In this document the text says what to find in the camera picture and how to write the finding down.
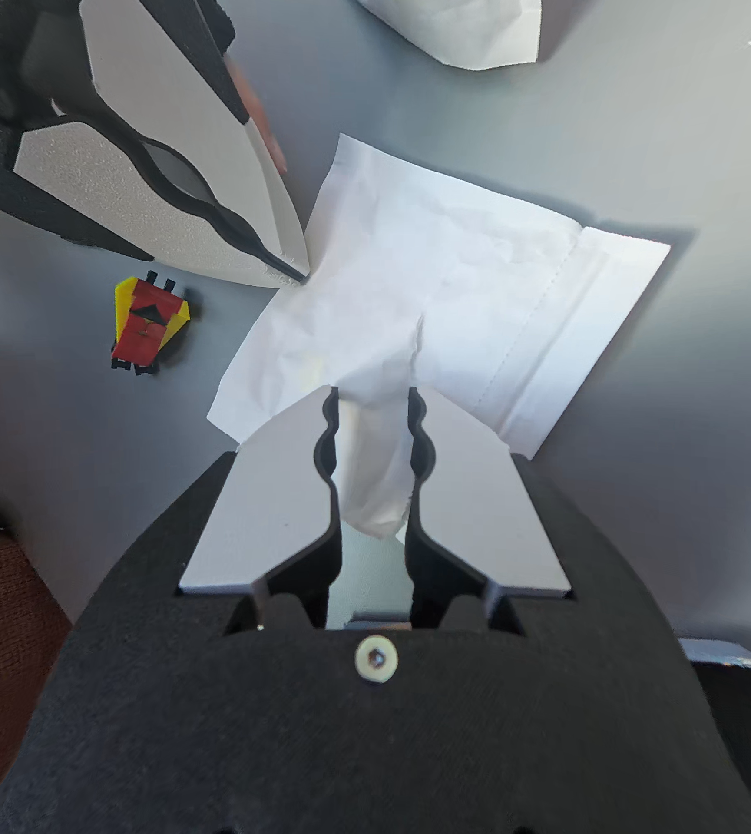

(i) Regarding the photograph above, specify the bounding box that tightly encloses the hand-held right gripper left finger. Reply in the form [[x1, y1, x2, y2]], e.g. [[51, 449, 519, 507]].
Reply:
[[179, 386, 345, 599]]

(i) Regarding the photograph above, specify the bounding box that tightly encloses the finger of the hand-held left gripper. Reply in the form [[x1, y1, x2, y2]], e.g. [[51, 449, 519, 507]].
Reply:
[[80, 0, 314, 281], [11, 118, 303, 291]]

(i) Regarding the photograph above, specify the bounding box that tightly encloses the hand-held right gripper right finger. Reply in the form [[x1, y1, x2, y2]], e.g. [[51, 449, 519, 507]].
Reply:
[[404, 386, 573, 602]]

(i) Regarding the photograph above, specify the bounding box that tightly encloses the black red yellow lego build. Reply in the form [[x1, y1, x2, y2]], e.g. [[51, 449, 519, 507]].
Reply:
[[107, 270, 198, 377]]

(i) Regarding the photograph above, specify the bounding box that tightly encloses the large plain white paper bag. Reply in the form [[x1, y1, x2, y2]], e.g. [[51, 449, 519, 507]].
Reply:
[[205, 132, 675, 540]]

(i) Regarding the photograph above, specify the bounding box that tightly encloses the torn printed white paper bag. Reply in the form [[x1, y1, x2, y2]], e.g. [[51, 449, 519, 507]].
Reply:
[[354, 0, 544, 73]]

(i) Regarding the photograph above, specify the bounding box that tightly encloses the person's left hand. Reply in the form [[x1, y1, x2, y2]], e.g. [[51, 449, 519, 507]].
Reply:
[[236, 59, 293, 179]]

